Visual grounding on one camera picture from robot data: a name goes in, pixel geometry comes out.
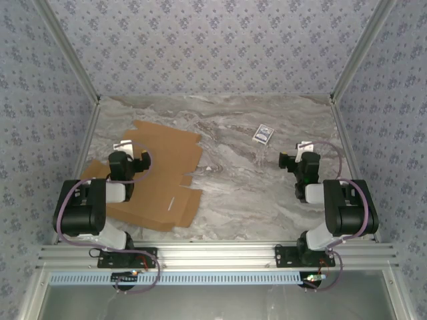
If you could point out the small black adapter board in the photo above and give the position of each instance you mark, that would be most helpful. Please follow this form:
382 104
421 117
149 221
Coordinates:
313 278
125 276

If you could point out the aluminium frame post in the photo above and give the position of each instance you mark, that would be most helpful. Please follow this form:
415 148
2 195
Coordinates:
68 50
363 50

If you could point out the aluminium table side rail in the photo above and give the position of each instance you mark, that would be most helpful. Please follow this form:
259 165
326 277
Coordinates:
90 133
347 143

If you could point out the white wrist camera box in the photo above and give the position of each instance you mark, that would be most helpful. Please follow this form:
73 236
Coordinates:
305 146
123 146

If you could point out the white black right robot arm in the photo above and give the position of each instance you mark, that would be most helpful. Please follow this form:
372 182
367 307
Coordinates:
350 213

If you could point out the grey metal sheet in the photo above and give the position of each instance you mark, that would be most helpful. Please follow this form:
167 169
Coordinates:
217 303

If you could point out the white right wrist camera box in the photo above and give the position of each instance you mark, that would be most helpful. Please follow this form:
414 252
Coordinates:
305 146

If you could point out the aluminium mounting rail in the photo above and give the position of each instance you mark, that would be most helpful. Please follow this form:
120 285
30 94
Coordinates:
217 255

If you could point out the brown cardboard box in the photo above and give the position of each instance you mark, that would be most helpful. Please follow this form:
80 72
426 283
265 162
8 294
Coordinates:
166 156

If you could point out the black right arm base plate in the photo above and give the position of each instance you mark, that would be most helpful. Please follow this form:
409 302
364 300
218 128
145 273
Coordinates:
287 256

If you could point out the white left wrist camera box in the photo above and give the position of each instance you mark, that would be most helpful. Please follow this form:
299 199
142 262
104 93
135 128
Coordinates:
123 146

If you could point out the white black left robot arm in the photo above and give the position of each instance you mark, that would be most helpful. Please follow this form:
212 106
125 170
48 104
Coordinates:
80 213

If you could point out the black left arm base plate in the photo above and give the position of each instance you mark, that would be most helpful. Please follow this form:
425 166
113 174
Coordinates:
146 258

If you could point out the small white packet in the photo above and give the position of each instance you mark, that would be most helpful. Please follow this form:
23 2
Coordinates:
263 134

